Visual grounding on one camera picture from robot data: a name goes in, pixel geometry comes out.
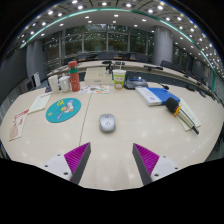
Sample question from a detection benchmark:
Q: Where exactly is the white lidded ceramic mug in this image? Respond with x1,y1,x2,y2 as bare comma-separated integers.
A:
58,73,72,93

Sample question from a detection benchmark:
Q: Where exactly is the cream cardboard box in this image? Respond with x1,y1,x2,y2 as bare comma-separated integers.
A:
83,67,113,87

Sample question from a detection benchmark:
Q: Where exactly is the blue and white book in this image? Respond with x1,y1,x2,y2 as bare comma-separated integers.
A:
135,86,181,107

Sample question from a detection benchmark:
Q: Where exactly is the long curved conference desk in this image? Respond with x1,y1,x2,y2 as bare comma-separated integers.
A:
46,59,224,101

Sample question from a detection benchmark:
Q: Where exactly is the grey floor cabinet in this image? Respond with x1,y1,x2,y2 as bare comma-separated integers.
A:
19,79,34,95

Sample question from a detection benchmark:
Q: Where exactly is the colourful sticker sheet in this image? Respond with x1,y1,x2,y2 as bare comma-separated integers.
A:
78,84,110,95

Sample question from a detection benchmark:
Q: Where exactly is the red and white leaflet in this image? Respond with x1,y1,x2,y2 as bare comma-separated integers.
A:
8,109,30,142

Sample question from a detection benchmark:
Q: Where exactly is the green printed paper drink cup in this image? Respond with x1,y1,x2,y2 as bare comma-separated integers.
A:
112,64,127,90

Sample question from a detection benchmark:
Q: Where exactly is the black handheld microphone orange ring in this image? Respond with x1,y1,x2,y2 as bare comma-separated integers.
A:
165,97,200,136

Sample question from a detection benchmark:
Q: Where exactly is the stack of white paper cups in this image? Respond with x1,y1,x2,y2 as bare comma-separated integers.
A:
47,74,61,94

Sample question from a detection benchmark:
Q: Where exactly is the round teal cartoon mouse pad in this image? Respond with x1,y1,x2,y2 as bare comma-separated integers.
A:
45,97,82,124

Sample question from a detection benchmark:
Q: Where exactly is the white floor appliance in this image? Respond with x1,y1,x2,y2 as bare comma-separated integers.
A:
32,72,42,88

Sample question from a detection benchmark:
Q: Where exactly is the red bottle with green band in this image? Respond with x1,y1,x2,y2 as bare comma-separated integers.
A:
67,60,81,93

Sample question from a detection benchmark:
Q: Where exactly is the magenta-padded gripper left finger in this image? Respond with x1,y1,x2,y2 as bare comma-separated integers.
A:
43,142,92,185

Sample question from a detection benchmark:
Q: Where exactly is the white printed paper sheet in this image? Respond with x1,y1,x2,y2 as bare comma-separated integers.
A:
27,92,53,115

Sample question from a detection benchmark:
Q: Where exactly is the group of dark office chairs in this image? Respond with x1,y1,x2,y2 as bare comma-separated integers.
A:
76,51,208,84

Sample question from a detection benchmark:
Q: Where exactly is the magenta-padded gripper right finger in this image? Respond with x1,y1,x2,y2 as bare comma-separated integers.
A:
132,143,183,186

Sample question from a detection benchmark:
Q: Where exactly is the silver grey computer mouse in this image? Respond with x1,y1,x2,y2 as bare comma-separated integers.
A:
98,113,117,134

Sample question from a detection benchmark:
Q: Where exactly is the group of ceiling lights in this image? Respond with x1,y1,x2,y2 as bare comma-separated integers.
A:
19,0,224,78

